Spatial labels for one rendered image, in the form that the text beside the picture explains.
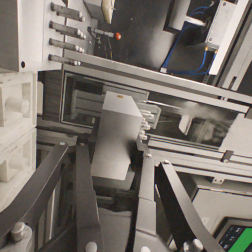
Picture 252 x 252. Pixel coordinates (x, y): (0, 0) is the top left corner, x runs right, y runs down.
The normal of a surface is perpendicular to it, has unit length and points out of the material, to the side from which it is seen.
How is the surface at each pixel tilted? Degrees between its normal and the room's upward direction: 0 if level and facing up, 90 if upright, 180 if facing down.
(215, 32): 90
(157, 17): 90
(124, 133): 90
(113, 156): 90
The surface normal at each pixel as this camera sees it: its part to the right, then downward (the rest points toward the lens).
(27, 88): 0.07, 0.37
